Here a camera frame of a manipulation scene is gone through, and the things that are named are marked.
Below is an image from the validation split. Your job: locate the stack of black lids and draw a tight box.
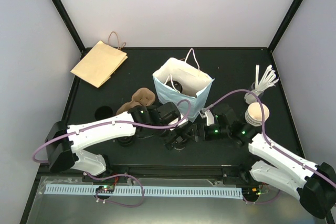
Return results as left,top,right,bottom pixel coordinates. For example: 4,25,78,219
116,136,134,147

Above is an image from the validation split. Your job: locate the light blue paper bag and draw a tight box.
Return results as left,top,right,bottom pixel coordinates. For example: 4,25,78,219
152,55,214,122

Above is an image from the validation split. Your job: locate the stack of white paper cups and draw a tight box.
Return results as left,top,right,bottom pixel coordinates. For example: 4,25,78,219
245,102,262,127

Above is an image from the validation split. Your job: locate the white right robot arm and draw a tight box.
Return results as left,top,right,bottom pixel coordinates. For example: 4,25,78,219
192,104,335,219

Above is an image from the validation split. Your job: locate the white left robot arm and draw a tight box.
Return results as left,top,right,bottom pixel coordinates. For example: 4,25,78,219
45,102,188,182

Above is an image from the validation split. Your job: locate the black paper coffee cup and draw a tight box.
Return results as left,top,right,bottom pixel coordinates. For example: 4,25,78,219
94,105,113,121

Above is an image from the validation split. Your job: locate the black circuit board with leds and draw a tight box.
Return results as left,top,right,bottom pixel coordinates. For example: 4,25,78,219
96,185,115,193

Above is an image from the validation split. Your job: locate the clear cup of stirrers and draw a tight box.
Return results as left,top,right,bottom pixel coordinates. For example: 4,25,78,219
244,65,279,104

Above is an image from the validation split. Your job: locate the brown kraft paper bag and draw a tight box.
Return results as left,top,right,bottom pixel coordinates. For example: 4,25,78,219
71,31,128,88

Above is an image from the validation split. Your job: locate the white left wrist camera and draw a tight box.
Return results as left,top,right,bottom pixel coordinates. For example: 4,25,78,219
169,118,188,130

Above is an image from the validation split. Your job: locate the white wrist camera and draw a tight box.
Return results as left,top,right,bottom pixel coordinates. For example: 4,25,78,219
199,109,215,126
169,118,188,130

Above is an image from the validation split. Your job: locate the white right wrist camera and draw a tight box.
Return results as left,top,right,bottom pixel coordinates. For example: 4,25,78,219
199,109,215,126

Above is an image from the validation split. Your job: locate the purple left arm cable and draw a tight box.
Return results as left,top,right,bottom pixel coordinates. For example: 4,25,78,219
31,99,192,163

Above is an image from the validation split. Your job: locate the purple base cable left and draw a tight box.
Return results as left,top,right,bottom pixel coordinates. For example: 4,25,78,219
86,173,145,208

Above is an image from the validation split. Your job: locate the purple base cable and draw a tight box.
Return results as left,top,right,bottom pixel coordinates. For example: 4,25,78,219
243,188,280,206
86,173,145,208

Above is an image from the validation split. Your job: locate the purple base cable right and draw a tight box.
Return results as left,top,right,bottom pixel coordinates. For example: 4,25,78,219
243,188,280,206

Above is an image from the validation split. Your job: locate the light blue cable duct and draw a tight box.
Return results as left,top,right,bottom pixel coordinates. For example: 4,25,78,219
44,184,243,199

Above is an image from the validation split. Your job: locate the black frame post left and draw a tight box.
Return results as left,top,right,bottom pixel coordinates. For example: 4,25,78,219
36,0,87,54

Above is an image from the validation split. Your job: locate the black frame post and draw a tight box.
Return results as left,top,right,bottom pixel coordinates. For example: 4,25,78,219
268,0,303,53
36,0,87,54

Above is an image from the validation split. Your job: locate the black frame post right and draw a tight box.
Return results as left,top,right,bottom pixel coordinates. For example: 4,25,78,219
268,0,303,53

